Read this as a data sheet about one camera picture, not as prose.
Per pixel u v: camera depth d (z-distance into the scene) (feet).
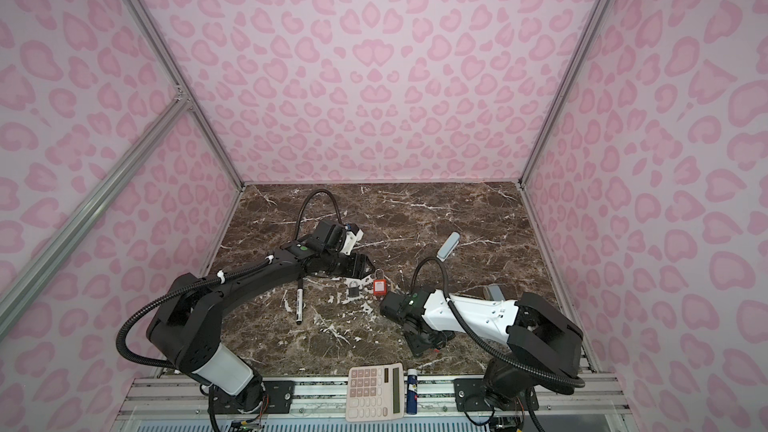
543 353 1.37
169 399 2.46
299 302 2.89
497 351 2.62
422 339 2.26
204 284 1.54
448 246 3.21
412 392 2.37
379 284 2.97
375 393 2.36
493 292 2.82
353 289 3.03
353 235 2.67
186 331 1.45
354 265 2.51
